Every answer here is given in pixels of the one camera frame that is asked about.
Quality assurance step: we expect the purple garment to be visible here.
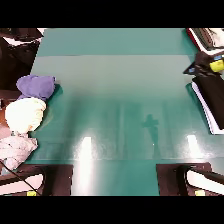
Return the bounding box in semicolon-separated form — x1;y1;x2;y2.
15;74;57;102

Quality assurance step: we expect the cream garment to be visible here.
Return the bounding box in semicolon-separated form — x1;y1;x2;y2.
4;97;47;135

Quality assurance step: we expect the pale pink garment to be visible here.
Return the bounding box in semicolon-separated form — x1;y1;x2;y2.
0;132;39;172

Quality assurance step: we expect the black garment with yellow print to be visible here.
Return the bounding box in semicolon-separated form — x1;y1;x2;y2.
182;49;224;76

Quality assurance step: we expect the black cable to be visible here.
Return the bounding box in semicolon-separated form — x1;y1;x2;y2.
0;160;43;197

